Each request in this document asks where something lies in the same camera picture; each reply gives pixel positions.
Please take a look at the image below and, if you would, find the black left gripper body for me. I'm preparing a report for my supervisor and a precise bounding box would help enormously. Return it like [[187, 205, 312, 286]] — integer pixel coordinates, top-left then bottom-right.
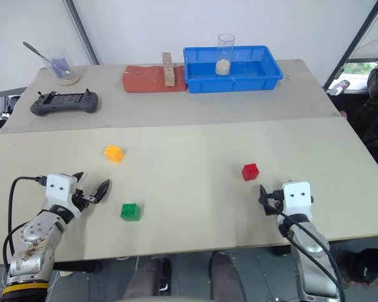
[[71, 187, 98, 211]]

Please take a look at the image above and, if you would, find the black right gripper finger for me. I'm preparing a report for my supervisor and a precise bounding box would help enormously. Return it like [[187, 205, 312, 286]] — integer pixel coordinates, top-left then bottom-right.
[[259, 184, 274, 200], [258, 198, 277, 217]]

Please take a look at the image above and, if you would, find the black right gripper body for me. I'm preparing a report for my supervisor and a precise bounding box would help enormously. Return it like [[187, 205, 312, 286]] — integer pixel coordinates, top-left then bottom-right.
[[266, 189, 285, 212]]

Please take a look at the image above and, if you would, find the red toy brick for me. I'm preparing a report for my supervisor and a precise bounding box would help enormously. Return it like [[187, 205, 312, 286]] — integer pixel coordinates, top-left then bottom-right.
[[241, 162, 260, 182]]

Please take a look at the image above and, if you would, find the green toy brick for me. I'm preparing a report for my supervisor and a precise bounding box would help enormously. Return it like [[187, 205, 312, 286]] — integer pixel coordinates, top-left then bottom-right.
[[120, 203, 142, 223]]

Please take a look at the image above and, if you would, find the orange toy brick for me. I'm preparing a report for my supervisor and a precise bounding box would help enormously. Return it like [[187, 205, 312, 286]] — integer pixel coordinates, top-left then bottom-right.
[[103, 145, 126, 164]]

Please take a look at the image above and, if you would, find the dark grey handheld controller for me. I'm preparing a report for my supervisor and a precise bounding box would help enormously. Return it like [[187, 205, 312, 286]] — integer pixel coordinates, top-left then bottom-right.
[[29, 89, 100, 117]]

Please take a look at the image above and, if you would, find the wide clear glass beaker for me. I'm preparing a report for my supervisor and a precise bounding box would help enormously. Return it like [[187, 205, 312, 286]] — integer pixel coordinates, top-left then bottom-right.
[[45, 47, 82, 87]]

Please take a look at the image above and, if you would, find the red cloth mat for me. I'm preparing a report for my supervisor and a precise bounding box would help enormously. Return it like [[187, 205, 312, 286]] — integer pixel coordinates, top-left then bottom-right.
[[122, 64, 188, 93]]

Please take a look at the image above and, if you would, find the blue plastic bin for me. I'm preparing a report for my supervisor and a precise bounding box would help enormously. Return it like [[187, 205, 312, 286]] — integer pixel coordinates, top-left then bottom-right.
[[183, 45, 285, 94]]

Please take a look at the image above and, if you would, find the clear plastic bottle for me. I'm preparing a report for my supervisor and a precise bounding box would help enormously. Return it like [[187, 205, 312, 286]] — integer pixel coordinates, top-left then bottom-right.
[[326, 79, 351, 96]]

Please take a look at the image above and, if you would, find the metal spoon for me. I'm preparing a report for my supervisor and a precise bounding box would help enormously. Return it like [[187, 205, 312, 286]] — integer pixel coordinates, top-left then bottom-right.
[[22, 41, 74, 78]]

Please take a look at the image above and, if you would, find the wooden block with holes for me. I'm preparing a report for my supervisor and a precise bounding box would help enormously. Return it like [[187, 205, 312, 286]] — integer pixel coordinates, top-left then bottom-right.
[[162, 51, 176, 87]]

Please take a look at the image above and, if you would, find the tall clear glass beaker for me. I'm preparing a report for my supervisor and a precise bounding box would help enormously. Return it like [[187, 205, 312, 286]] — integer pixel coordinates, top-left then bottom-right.
[[215, 33, 236, 76]]

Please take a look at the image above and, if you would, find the person in dark clothes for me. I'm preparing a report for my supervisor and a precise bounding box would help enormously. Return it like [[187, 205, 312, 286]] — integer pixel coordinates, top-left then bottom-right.
[[352, 47, 378, 189]]

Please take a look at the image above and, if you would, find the grey metal pole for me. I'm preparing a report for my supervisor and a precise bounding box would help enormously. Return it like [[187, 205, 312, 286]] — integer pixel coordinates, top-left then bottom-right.
[[62, 0, 101, 65]]

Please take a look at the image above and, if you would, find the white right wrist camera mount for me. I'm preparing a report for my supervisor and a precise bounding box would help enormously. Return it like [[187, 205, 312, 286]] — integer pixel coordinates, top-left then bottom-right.
[[281, 180, 313, 218]]

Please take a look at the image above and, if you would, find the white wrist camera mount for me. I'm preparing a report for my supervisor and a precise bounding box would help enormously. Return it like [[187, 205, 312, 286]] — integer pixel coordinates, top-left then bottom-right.
[[281, 180, 313, 218], [45, 172, 82, 218]]

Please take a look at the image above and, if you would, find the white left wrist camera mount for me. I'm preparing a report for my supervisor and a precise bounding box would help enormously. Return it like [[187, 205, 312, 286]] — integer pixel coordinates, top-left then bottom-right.
[[45, 172, 82, 218]]

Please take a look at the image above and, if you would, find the black table bracket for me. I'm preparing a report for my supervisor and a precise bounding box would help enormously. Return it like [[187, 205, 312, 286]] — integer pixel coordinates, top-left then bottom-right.
[[52, 260, 103, 275], [272, 244, 293, 256]]

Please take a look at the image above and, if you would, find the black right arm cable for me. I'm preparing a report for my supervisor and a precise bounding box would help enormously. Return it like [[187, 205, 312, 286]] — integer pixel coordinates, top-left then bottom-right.
[[266, 200, 347, 302]]

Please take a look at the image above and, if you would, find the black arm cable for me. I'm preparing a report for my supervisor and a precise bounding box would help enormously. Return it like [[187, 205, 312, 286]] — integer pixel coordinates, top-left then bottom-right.
[[2, 176, 49, 271], [266, 200, 347, 302]]

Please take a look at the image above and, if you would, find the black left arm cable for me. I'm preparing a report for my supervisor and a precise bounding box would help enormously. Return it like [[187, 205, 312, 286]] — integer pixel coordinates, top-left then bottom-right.
[[2, 176, 49, 271]]

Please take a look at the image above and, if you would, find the black window frame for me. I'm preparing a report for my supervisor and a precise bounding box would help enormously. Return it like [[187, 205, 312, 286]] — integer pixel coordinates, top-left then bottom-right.
[[321, 0, 378, 89]]

